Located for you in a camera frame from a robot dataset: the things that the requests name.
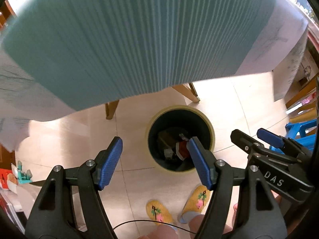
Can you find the yellow rimmed black trash bin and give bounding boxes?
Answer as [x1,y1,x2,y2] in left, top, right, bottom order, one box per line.
[146,105,216,173]

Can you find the blue plastic stool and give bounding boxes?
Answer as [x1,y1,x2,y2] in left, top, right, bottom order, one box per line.
[269,119,319,152]

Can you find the right yellow embroidered slipper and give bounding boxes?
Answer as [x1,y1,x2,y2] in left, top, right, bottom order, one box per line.
[178,185,211,224]

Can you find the yellow embroidered slipper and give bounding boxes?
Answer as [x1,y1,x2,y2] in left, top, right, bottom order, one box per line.
[146,200,174,225]
[178,185,211,224]

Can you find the teal white bottle pack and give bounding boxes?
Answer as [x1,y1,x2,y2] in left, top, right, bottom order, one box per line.
[11,161,32,184]

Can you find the left yellow embroidered slipper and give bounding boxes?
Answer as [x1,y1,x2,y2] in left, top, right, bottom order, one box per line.
[146,200,174,225]

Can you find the white patterned tablecloth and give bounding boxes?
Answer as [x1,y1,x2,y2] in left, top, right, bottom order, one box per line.
[0,0,310,152]

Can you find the teal table runner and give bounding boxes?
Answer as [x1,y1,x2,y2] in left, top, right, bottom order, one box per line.
[1,0,278,111]

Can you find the black thin cable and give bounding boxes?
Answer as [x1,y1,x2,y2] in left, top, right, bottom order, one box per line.
[112,219,197,234]

